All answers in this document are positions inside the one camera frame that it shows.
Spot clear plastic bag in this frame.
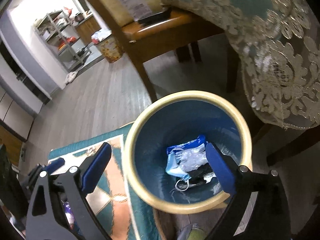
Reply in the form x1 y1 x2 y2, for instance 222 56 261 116
175 144 208 172

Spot light blue face mask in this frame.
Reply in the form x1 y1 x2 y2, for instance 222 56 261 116
165 148 191 191

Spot teal patterned floor rug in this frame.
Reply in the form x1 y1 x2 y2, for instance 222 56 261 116
48 124 161 239

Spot blue plastic wrapper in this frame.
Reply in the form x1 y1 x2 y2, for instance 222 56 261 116
166 135 208 155

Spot blue bin with cream rim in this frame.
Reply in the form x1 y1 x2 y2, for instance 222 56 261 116
122 90 252 214

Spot white slippers on floor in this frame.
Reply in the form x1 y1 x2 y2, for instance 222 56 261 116
65 71 78 85

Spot orange patterned waste bin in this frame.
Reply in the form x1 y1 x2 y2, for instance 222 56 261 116
91 29 124 63

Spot grey metal storage shelf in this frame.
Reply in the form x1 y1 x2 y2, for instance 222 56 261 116
34 10 91 72

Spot wooden kitchen cabinet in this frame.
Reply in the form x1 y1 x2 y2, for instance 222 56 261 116
75 14 101 45

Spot teal lace-trimmed tablecloth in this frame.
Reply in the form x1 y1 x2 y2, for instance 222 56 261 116
161 0 319 130

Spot wooden dining chair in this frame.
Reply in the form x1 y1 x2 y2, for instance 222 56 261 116
67 0 241 103

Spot black box on chair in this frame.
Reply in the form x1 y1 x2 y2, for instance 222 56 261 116
138 7 172 26

